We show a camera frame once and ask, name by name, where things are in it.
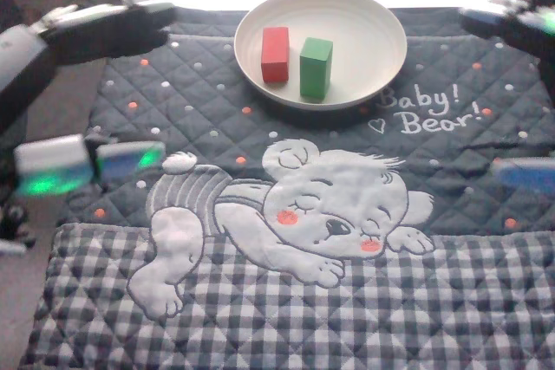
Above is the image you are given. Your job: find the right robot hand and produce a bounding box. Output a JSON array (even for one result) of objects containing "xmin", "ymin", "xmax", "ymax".
[{"xmin": 458, "ymin": 0, "xmax": 555, "ymax": 62}]

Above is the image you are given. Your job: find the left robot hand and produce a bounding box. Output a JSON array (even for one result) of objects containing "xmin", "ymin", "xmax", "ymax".
[{"xmin": 0, "ymin": 0, "xmax": 179, "ymax": 137}]

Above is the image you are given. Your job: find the red wooden block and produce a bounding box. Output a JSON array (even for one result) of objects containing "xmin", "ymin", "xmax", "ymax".
[{"xmin": 261, "ymin": 26, "xmax": 291, "ymax": 84}]

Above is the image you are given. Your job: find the green wooden block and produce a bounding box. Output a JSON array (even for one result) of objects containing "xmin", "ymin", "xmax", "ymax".
[{"xmin": 298, "ymin": 36, "xmax": 335, "ymax": 101}]

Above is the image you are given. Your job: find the white round plate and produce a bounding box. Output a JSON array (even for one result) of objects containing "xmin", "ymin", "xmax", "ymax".
[{"xmin": 233, "ymin": 0, "xmax": 408, "ymax": 111}]

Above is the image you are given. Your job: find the grey bear print quilt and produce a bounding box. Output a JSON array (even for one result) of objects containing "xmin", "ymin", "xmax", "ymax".
[{"xmin": 19, "ymin": 5, "xmax": 555, "ymax": 370}]

